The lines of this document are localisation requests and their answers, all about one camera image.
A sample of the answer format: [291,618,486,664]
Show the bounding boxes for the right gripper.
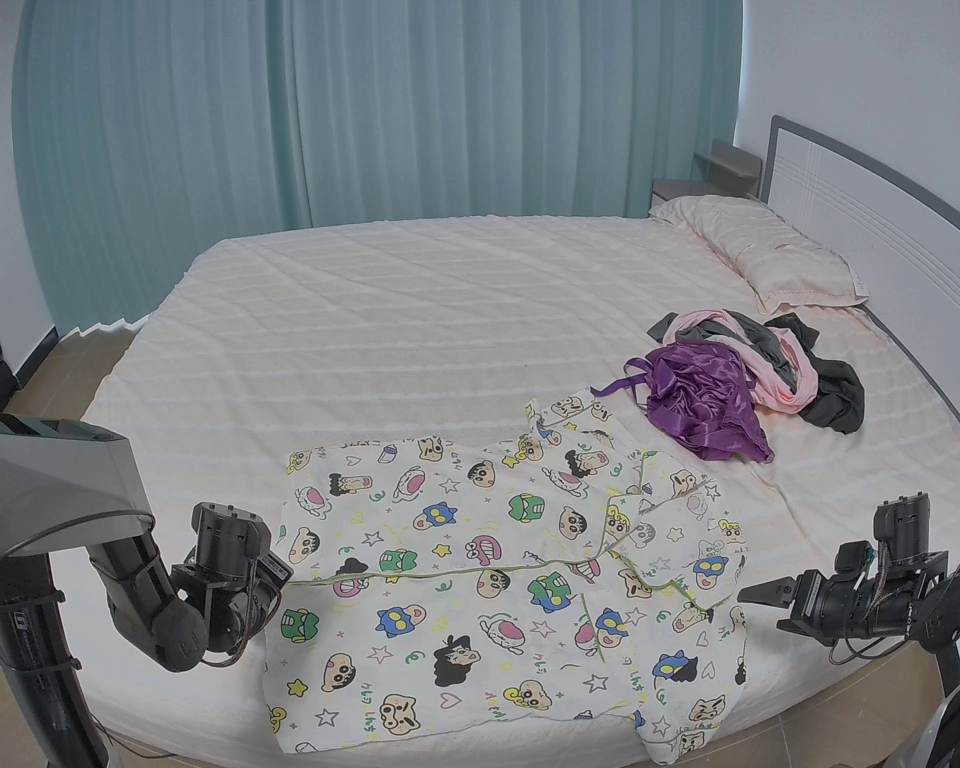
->
[737,568,861,643]

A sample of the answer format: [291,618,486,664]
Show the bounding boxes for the bed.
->
[41,114,960,768]

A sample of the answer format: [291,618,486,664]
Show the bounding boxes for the white printed pyjama top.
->
[262,386,753,766]

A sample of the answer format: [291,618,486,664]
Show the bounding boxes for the black cable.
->
[828,633,905,665]
[198,633,252,670]

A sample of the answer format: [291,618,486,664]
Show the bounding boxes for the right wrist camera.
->
[834,540,879,597]

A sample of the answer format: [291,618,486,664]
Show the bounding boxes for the blue-green curtain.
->
[11,0,312,335]
[281,0,745,226]

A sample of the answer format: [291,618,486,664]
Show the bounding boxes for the grey bedside table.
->
[651,140,763,202]

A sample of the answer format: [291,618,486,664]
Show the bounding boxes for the pink and grey garment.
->
[646,307,822,414]

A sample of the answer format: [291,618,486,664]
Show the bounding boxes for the cream pillow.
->
[648,193,871,315]

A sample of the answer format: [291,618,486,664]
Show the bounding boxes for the black garment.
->
[765,313,866,435]

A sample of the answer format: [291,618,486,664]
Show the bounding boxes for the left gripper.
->
[217,551,294,643]

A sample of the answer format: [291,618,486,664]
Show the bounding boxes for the purple satin garment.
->
[591,341,775,465]

